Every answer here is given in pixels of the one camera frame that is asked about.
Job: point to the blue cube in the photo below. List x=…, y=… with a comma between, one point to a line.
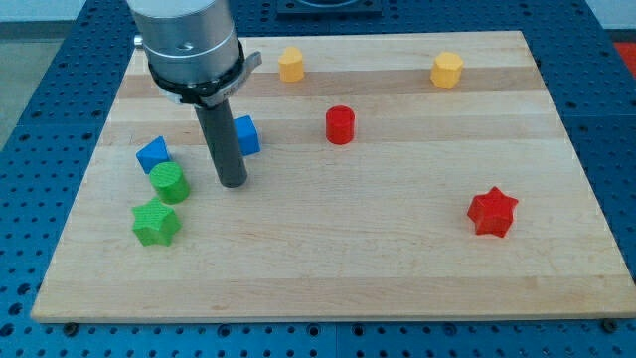
x=247, y=134

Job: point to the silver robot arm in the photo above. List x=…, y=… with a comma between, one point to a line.
x=192, y=49

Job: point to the yellow heart block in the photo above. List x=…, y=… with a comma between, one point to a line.
x=291, y=66

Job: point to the red cylinder block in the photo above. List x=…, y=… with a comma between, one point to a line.
x=340, y=125

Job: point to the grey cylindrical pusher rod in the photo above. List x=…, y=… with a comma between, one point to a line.
x=220, y=133

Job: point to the wooden board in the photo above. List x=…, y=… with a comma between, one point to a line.
x=376, y=229

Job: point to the green cylinder block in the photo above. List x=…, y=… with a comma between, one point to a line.
x=169, y=182

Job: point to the blue triangular block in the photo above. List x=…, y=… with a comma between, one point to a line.
x=152, y=154

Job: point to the yellow hexagon block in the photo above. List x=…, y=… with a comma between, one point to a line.
x=446, y=70

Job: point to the green star block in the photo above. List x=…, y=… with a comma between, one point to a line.
x=155, y=223

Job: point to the red star block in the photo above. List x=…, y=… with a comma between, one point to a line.
x=492, y=213

